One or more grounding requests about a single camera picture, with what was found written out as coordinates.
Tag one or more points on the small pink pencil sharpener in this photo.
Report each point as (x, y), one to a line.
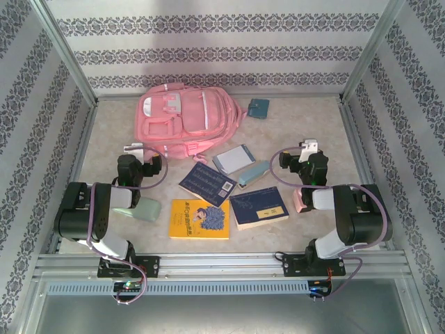
(298, 202)

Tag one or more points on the mint green pencil case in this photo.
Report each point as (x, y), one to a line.
(146, 210)

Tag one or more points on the light blue pencil case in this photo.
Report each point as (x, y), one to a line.
(253, 175)

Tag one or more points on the dark blue book yellow label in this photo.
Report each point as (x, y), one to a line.
(259, 208)

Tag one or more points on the pink school backpack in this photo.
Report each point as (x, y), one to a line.
(187, 121)

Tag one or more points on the thin dark blue booklet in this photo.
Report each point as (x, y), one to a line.
(205, 182)

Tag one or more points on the light blue notepad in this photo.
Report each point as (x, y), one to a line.
(233, 159)

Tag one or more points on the teal blue wallet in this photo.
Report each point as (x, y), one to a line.
(259, 108)

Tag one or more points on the yellow paperback book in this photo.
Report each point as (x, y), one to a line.
(198, 219)

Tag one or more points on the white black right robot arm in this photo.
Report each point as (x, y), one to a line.
(330, 243)

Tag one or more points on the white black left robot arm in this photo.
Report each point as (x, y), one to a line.
(114, 243)

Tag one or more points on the grey sheet metal panel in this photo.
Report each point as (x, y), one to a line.
(222, 316)

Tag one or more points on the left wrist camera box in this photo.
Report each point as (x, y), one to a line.
(135, 149)

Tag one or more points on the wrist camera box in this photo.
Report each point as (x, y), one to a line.
(135, 149)
(309, 148)

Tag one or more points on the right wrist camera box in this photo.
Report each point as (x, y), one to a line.
(309, 148)

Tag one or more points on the aluminium table side rail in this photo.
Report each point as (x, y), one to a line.
(359, 156)
(80, 156)

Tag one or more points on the aluminium table back rail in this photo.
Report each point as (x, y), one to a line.
(295, 96)

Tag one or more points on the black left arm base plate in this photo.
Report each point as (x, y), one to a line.
(153, 266)

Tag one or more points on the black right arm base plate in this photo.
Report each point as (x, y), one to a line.
(290, 266)

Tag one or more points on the aluminium mounting rail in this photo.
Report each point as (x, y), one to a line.
(222, 264)

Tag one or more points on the aluminium frame post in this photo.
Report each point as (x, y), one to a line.
(375, 45)
(66, 52)

